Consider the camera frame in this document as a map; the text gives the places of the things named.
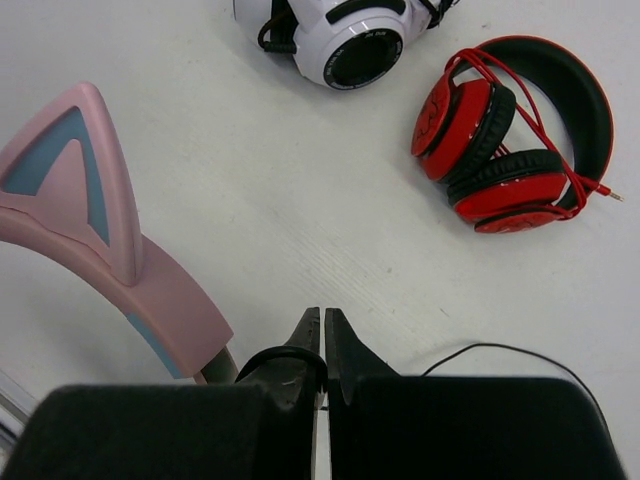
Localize red black headphones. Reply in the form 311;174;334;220
411;36;615;234

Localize black headphone cable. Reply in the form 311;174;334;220
234;341;601;411

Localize white black headphones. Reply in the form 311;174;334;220
232;0;456;91

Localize pink blue cat-ear headphones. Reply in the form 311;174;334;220
1;82;237;384

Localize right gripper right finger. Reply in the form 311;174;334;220
325;308;625;479

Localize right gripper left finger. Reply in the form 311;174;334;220
2;307;321;479

